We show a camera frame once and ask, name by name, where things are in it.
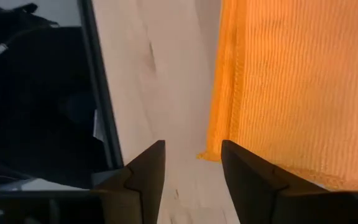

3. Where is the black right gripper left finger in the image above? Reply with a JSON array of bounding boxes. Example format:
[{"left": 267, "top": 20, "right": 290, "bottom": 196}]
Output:
[{"left": 93, "top": 139, "right": 167, "bottom": 224}]

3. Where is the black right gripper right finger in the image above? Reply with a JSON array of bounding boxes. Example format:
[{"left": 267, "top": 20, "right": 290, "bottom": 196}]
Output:
[{"left": 221, "top": 139, "right": 331, "bottom": 224}]

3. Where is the orange microfiber towel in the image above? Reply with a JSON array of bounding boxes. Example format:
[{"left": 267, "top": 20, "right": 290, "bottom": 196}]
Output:
[{"left": 196, "top": 0, "right": 358, "bottom": 191}]

